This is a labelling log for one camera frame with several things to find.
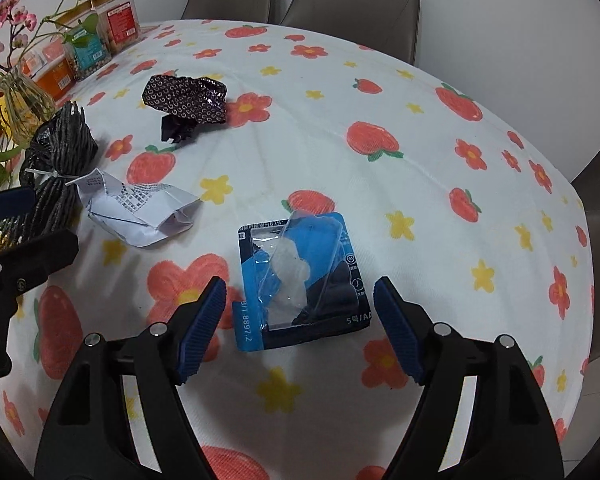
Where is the orange snack box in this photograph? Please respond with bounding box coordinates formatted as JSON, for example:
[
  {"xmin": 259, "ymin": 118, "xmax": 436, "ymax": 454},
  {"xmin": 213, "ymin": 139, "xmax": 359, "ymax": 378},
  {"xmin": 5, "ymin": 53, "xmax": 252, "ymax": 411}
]
[{"xmin": 22, "ymin": 40, "xmax": 78, "ymax": 107}]

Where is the clear jar teal label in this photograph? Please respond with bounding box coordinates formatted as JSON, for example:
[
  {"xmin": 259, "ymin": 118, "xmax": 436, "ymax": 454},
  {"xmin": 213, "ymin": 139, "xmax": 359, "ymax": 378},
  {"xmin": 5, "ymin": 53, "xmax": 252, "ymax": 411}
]
[{"xmin": 65, "ymin": 25, "xmax": 112, "ymax": 81}]

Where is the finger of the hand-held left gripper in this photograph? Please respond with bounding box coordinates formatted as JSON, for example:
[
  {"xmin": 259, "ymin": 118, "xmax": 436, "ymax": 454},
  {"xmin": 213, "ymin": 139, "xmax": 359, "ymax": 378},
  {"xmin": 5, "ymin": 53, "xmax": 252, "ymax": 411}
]
[
  {"xmin": 0, "ymin": 230, "xmax": 80, "ymax": 301},
  {"xmin": 0, "ymin": 187, "xmax": 35, "ymax": 231}
]

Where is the clear jar red label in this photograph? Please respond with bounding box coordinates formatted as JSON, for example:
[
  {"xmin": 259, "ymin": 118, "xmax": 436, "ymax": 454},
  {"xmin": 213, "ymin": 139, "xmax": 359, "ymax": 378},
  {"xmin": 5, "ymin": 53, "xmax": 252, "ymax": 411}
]
[{"xmin": 92, "ymin": 0, "xmax": 142, "ymax": 55}]

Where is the clear glass vase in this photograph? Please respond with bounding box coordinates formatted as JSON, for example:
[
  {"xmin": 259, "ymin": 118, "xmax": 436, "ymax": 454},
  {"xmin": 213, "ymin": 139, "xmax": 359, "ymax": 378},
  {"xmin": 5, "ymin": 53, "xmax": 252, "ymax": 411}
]
[{"xmin": 0, "ymin": 72, "xmax": 58, "ymax": 153}]

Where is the pink blossom branch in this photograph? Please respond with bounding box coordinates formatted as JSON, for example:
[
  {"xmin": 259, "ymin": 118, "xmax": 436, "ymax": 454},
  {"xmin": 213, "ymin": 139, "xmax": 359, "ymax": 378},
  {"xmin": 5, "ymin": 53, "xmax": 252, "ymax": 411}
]
[{"xmin": 0, "ymin": 0, "xmax": 38, "ymax": 73}]

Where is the dark dotted foil wrapper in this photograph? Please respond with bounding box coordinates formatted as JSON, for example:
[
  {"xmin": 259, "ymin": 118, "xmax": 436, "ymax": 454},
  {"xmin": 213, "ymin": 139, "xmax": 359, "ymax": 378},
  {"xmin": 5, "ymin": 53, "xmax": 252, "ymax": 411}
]
[{"xmin": 141, "ymin": 74, "xmax": 229, "ymax": 145}]

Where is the black fringed wrapper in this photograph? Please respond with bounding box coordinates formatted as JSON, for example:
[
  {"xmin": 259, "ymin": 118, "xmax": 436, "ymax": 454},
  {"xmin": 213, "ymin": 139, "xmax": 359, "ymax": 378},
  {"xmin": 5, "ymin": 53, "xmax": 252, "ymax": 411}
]
[{"xmin": 0, "ymin": 101, "xmax": 99, "ymax": 253}]

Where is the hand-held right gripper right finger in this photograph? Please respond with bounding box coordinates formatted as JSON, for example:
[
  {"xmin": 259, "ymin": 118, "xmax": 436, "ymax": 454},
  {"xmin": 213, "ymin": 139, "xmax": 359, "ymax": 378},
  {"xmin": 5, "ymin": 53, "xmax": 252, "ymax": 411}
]
[{"xmin": 373, "ymin": 276, "xmax": 566, "ymax": 480}]

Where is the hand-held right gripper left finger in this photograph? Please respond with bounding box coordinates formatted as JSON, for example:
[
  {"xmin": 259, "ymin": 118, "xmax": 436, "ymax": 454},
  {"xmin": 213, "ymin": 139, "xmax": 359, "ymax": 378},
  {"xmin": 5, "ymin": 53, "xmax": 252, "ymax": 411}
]
[{"xmin": 35, "ymin": 276, "xmax": 227, "ymax": 480}]

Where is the white paper receipt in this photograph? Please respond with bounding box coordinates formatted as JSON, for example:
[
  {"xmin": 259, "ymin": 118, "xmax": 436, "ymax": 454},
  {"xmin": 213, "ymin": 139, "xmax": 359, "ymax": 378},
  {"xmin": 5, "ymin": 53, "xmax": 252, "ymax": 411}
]
[{"xmin": 77, "ymin": 169, "xmax": 202, "ymax": 248}]

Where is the blue blister pack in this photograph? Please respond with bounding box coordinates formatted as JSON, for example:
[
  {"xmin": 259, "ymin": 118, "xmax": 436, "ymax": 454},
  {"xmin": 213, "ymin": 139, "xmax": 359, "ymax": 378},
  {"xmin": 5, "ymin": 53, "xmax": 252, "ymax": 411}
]
[{"xmin": 236, "ymin": 211, "xmax": 372, "ymax": 351}]

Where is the strawberry flower printed tablecloth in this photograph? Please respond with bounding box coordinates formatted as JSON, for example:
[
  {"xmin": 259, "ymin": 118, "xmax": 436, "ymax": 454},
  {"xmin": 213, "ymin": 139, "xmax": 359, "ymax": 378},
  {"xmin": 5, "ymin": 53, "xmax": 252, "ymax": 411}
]
[{"xmin": 0, "ymin": 19, "xmax": 598, "ymax": 480}]

